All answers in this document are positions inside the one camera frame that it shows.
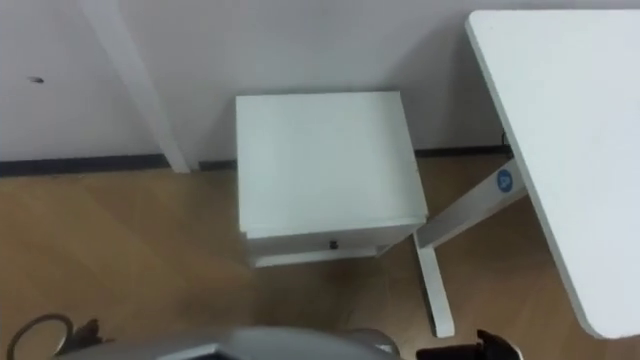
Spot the white desk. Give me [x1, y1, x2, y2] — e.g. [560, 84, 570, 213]
[412, 8, 640, 341]

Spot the white wall cable duct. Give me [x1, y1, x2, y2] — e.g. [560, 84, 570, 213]
[78, 0, 192, 175]

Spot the white bedside cabinet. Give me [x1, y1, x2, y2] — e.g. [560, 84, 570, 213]
[234, 90, 430, 269]

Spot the robot body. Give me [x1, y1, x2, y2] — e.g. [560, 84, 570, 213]
[53, 325, 402, 360]

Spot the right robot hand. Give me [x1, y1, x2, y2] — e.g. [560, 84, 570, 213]
[415, 328, 525, 360]

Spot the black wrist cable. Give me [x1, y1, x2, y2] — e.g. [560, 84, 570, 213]
[5, 313, 114, 360]

